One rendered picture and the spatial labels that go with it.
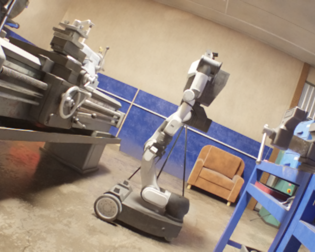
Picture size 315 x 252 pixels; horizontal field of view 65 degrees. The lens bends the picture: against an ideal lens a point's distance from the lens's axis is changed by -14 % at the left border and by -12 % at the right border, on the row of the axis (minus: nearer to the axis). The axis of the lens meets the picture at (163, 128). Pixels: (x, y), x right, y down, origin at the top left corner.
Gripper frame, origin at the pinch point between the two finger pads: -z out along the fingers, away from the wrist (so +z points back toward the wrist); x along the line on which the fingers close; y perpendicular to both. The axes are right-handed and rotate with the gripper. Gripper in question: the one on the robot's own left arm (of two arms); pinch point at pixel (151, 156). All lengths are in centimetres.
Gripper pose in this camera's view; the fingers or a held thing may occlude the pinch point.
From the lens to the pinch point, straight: 195.5
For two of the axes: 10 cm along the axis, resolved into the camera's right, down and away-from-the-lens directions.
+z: 5.8, -8.1, -0.1
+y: -0.6, -0.3, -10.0
